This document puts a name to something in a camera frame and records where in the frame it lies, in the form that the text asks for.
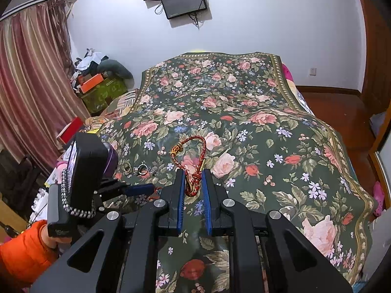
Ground small black monitor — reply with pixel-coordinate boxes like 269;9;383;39
159;0;210;20

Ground grey pillow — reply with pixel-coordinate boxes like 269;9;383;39
98;59;134;82

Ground striped patchwork quilt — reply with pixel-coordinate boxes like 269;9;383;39
84;89;141;135

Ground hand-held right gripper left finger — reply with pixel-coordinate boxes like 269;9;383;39
29;168;187;293

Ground pile of clothes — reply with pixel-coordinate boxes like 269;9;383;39
69;48;110;80

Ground red and white box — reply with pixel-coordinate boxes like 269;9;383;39
56;116;84;145

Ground black and white beaded bracelet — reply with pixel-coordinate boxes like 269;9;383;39
61;146;97;219

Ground green cloth-covered box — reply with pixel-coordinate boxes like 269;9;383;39
80;78;128;115

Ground person's left forearm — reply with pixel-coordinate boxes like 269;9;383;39
0;220;60;286

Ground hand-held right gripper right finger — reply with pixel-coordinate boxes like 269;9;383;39
202;168;353;293

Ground orange box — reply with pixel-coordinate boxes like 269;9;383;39
78;73;104;94

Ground floral blanket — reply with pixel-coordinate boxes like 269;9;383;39
98;52;378;293

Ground black monitor cable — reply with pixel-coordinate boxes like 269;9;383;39
187;11;206;30

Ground pink slippers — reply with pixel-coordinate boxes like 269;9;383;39
373;181;384;217

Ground brown wooden door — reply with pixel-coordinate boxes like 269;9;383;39
351;0;391;116

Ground striped red curtain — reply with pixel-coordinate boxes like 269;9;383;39
0;0;92;171

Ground purple heart-shaped box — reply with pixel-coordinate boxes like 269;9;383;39
102;142;119;178

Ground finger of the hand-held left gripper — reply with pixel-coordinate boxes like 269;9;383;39
101;179;155;202

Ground red braided bracelet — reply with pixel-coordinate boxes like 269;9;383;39
169;135;207;197

